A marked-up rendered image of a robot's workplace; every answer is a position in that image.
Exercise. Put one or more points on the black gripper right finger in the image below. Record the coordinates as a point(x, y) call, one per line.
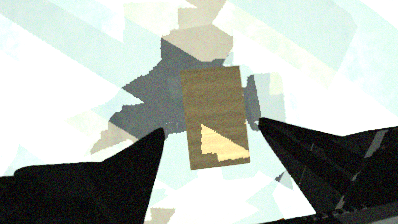
point(325, 167)

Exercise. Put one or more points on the tan triangular block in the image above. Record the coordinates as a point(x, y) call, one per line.
point(209, 69)
point(215, 119)

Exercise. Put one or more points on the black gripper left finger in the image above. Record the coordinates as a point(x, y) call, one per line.
point(120, 185)

